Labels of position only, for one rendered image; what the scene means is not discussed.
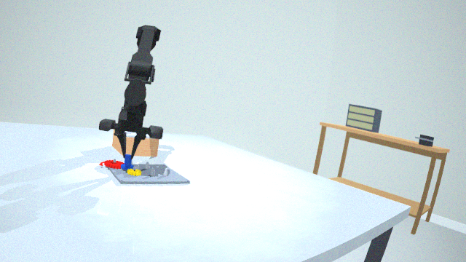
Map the yellow gear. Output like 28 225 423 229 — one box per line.
127 169 141 176

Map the blue gear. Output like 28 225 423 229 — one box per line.
121 154 134 170

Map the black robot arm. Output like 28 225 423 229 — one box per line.
118 25 161 132

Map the red gear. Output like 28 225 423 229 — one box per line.
104 160 124 169

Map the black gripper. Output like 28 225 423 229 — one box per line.
99 102 163 159

